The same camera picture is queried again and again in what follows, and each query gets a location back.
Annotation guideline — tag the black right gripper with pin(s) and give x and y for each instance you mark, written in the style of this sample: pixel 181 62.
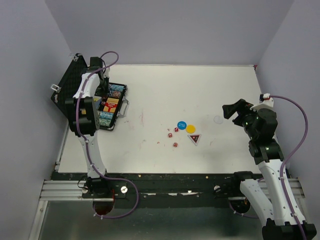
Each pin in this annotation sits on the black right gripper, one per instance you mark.
pixel 241 105

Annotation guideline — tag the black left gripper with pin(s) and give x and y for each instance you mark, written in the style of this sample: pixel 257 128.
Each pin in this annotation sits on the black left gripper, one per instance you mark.
pixel 103 93

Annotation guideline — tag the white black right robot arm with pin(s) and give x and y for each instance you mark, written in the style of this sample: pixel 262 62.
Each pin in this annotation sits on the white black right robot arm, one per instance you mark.
pixel 278 212

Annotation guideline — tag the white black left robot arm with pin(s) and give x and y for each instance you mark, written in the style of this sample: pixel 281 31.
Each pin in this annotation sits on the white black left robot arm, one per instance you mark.
pixel 84 122

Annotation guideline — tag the red texas holdem card deck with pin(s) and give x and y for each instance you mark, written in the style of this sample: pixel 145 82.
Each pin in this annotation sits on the red texas holdem card deck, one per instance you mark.
pixel 111 105

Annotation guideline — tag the black poker set case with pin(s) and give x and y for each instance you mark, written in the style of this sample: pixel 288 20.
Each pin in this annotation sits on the black poker set case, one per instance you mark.
pixel 70 83

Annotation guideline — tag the blue ace card deck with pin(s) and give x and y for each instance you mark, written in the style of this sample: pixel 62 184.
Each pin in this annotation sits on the blue ace card deck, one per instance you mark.
pixel 97 100

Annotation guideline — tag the top poker chip row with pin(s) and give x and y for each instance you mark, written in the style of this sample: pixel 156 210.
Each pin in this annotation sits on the top poker chip row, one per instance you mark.
pixel 116 87

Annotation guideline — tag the poker chip row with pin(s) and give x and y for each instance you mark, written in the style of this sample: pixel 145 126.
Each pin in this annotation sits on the poker chip row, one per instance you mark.
pixel 115 94
pixel 116 87

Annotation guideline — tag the yellow blue chip row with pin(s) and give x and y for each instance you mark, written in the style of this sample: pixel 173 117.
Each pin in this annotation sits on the yellow blue chip row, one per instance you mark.
pixel 105 115

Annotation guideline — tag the clear dealer button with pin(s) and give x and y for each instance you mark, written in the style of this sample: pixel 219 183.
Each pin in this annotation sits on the clear dealer button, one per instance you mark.
pixel 218 119

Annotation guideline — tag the red green chip row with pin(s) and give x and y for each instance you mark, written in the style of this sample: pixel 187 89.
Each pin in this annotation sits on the red green chip row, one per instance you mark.
pixel 105 122

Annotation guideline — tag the triangular all in button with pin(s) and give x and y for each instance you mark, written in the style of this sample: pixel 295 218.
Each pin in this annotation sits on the triangular all in button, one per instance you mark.
pixel 195 138

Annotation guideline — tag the yellow round button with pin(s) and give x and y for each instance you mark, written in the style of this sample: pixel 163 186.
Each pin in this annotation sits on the yellow round button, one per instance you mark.
pixel 190 129

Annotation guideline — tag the blue small blind button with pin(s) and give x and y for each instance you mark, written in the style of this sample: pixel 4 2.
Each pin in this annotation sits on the blue small blind button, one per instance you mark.
pixel 181 125

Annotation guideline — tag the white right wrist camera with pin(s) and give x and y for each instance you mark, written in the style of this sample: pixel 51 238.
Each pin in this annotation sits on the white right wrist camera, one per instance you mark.
pixel 265 102

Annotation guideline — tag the black aluminium base frame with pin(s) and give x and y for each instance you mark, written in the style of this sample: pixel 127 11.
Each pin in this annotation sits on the black aluminium base frame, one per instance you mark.
pixel 154 190

